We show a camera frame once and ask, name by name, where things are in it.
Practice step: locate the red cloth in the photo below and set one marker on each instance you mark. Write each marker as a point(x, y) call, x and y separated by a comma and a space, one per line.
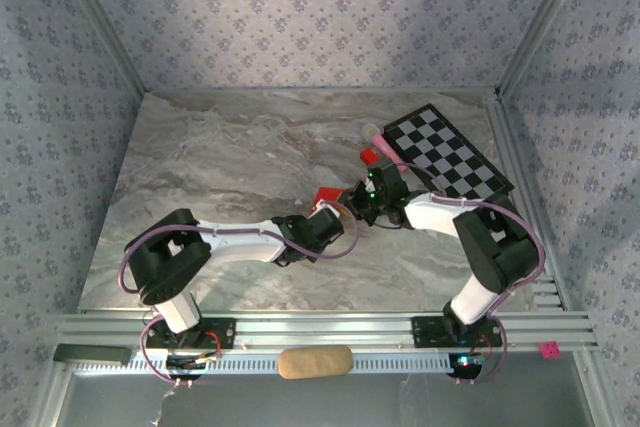
point(330, 193)

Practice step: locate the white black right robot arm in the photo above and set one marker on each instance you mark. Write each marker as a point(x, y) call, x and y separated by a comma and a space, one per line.
point(425, 212)

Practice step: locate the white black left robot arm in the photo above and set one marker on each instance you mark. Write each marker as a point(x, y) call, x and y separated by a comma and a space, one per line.
point(240, 242)

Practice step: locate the small red block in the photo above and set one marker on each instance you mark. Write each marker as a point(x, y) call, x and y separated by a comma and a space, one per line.
point(369, 156)

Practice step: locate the pink toy microphone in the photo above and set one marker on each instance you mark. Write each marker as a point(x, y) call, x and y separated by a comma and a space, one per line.
point(385, 147)

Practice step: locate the black white checkerboard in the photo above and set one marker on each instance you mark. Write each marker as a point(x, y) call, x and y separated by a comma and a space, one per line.
point(450, 152)

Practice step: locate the tan oval pad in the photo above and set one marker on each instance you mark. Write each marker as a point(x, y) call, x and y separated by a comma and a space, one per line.
point(315, 362)

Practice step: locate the black flat bar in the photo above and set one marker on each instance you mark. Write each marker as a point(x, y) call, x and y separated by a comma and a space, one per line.
point(90, 354)

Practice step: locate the aluminium back rail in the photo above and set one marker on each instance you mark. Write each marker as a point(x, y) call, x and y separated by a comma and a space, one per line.
point(320, 90)

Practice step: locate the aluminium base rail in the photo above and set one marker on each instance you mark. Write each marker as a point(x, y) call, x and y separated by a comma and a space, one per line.
point(325, 329)

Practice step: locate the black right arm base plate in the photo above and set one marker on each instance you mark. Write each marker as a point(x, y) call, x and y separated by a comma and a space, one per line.
point(425, 332)

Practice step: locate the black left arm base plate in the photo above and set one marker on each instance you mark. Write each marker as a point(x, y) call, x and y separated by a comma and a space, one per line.
point(220, 334)

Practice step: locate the aluminium side rail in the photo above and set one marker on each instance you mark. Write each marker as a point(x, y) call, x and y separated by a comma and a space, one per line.
point(506, 147)

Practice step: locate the aluminium frame post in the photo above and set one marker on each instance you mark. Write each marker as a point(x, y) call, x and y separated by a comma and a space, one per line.
point(541, 22)

